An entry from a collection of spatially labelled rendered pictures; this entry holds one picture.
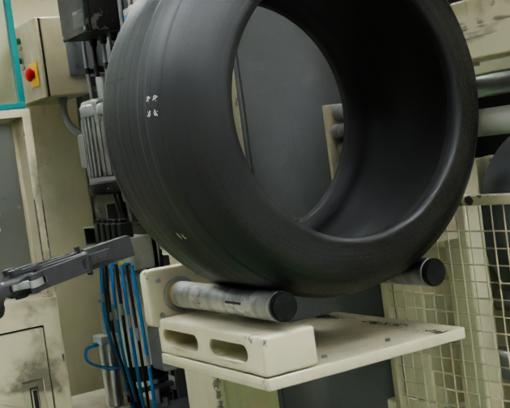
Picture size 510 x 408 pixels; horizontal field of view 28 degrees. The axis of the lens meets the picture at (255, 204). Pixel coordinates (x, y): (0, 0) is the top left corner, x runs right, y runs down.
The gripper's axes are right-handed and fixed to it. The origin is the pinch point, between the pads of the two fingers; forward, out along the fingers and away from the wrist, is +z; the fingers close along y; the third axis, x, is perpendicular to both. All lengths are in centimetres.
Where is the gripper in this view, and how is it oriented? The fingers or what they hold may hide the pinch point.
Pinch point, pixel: (108, 252)
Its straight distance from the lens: 142.9
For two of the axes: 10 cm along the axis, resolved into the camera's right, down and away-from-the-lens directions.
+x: 2.5, 9.6, 1.2
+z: 8.3, -2.8, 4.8
